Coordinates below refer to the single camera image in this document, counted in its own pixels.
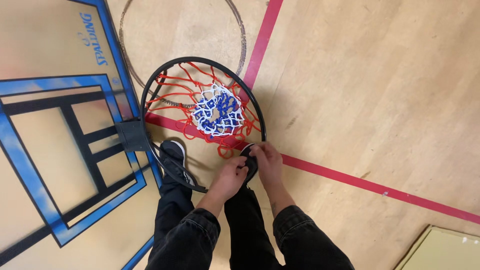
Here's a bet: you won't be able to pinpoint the grey hoop mounting bracket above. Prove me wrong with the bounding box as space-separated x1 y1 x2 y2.
115 119 149 152

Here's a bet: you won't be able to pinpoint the person's left hand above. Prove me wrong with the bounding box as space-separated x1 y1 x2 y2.
209 156 250 203

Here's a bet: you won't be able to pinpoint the person's black right jacket sleeve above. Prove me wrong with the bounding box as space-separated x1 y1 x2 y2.
272 205 355 270

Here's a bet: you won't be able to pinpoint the person's black shoe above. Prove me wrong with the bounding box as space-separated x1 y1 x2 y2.
239 143 260 184
159 140 196 187

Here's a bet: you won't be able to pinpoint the person's black right shoe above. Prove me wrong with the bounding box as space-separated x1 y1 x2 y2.
239 143 260 184

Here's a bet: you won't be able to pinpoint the red white blue net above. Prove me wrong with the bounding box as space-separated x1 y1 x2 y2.
145 62 262 160

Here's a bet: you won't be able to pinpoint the black basketball hoop rim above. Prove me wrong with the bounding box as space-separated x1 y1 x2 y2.
139 56 268 194

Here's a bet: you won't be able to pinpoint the person's black jacket sleeve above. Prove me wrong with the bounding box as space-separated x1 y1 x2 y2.
272 205 355 270
149 208 221 270

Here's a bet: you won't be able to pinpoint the person's black left jacket sleeve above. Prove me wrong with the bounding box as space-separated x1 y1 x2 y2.
149 208 221 270

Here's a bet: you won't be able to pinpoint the person's black left shoe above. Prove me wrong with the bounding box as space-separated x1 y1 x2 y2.
159 140 196 187

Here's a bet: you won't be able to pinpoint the person's black trousers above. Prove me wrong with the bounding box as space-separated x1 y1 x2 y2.
145 174 286 270

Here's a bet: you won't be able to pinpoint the person's right hand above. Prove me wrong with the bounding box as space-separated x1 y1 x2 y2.
248 142 285 189

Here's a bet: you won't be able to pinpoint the transparent backboard with blue border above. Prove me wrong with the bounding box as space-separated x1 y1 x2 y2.
0 0 164 270

